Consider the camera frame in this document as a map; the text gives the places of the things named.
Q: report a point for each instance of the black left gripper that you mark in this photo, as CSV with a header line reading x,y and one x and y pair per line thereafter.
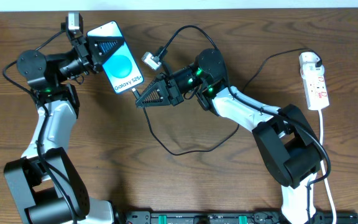
x,y
86,53

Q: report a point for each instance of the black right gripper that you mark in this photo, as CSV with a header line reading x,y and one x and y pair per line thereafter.
x,y
173,91

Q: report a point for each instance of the blue Samsung Galaxy smartphone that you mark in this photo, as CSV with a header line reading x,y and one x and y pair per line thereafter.
x,y
121,68

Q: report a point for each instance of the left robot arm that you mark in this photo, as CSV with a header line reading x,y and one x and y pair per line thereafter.
x,y
43,182

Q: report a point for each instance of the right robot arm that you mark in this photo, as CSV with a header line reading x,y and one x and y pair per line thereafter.
x,y
287,144

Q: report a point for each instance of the white power strip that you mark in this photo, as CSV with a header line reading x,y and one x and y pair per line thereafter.
x,y
315,87

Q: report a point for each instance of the white USB wall charger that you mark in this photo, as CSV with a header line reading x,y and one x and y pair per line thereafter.
x,y
310,62

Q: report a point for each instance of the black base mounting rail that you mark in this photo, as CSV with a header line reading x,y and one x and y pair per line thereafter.
x,y
261,217

